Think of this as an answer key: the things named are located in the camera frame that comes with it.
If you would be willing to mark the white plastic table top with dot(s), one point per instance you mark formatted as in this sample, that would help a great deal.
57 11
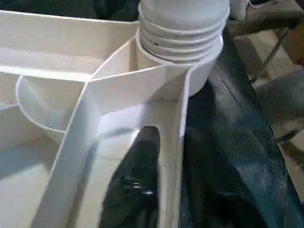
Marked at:
71 95

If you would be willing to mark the brown cardboard box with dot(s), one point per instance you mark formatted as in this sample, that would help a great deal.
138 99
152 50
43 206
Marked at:
294 45

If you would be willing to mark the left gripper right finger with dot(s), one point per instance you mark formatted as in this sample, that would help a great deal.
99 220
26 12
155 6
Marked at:
221 190

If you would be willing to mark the white plastic table leg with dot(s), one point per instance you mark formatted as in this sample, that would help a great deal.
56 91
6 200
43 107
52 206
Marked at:
183 23

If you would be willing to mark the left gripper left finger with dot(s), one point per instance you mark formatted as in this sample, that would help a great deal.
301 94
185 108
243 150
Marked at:
133 180

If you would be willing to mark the black mat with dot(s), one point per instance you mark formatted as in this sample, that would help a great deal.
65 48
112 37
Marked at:
225 142

